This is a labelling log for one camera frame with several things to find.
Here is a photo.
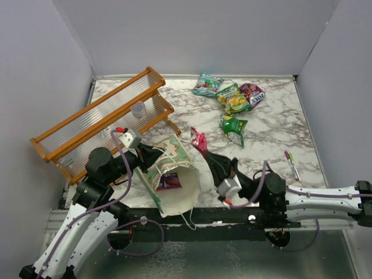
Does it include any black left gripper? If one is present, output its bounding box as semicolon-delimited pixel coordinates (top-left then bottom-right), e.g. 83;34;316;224
106;141;165;184

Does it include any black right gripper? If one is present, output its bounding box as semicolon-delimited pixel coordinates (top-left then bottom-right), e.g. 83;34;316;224
203;149;263;204

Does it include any green paper gift bag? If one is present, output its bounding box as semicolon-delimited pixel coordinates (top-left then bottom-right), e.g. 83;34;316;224
135;134;201;231

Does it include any dark green snack packet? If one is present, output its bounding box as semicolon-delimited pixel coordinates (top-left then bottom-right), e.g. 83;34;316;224
220;115;248;148

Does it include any pink purple snack packet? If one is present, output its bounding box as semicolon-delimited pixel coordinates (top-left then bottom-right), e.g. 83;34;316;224
239;83;266;108

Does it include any teal snack packet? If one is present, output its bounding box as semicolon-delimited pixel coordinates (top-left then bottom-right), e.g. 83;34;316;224
191;73;224;97

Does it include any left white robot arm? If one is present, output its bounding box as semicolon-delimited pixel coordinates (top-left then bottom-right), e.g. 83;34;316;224
19;144;164;278

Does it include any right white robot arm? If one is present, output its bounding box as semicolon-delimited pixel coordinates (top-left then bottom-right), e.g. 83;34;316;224
202;151;371;227

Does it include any small clear plastic cup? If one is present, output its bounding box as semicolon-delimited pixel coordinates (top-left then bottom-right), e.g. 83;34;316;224
130;101;146;119

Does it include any orange wooden rack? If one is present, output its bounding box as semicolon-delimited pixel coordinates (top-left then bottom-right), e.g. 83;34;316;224
30;67;181;185

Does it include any colourful pen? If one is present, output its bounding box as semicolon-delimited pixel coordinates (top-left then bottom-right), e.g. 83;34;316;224
284;151;302;183

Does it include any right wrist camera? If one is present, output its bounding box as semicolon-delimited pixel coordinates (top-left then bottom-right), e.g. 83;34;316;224
217;176;242;209

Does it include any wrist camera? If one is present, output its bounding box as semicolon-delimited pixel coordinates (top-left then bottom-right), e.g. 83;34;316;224
217;176;242;209
116;127;142;155

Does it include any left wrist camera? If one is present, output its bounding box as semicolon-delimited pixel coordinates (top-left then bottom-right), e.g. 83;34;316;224
116;127;142;155

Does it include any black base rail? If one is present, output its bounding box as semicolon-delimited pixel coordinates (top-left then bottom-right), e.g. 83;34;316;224
119;206;301;243

